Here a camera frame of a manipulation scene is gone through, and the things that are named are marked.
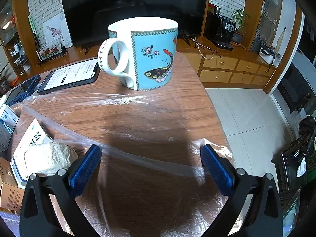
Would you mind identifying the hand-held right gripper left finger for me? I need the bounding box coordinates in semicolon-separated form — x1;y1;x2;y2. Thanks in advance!
19;144;105;237

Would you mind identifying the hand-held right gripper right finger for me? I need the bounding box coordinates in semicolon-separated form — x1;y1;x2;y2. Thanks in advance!
201;144;283;237

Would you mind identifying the gold cardboard box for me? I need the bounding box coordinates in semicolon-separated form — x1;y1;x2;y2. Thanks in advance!
0;156;26;214

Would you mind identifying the crumpled white tissue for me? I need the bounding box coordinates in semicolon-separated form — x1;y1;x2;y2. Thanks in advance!
24;142;79;177

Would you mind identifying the white box with blue stripe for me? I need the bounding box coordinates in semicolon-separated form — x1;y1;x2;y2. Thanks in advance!
10;118;55;189

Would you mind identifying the clear plastic table cover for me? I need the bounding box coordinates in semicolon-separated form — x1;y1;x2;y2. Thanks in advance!
10;52;237;237

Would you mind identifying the purple hair roller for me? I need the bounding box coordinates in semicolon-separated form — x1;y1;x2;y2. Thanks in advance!
0;211;21;230

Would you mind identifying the white box with blue print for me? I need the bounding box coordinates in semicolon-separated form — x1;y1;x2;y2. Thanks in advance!
0;104;20;153

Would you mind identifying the black smartphone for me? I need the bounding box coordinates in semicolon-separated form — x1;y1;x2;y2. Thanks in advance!
38;57;101;96

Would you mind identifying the wooden drawer cabinet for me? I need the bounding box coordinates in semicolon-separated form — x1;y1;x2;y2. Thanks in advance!
197;36;278;86

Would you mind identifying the black armchair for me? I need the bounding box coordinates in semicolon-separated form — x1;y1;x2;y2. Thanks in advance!
278;64;312;114

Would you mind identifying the framed red flower picture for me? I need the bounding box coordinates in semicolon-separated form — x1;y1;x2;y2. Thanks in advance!
36;42;68;65

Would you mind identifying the blue butterfly mug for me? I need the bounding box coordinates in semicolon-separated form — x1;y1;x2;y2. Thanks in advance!
97;17;179;91

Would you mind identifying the black and white bag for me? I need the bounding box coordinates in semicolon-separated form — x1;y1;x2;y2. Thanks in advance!
259;41;281;67

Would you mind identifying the black coffee machine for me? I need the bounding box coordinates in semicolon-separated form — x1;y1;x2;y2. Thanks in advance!
205;5;236;51

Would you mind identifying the giraffe picture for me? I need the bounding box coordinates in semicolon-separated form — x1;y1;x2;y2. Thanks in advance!
42;13;73;48

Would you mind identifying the green rolled tube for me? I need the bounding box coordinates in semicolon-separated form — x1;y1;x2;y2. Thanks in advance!
28;15;37;45

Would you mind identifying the green potted plant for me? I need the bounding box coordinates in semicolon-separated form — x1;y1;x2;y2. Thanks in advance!
231;8;251;43

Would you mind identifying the glass display cabinet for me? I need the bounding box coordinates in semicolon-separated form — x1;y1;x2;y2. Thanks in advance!
0;0;34;82

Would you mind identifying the tall wooden glass cabinet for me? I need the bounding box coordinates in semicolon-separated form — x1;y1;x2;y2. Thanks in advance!
250;0;284;52

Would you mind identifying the black television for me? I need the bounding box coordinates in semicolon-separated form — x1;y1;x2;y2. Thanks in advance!
60;0;210;48

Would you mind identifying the white cable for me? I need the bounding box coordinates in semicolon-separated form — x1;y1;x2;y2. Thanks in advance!
195;36;223;60

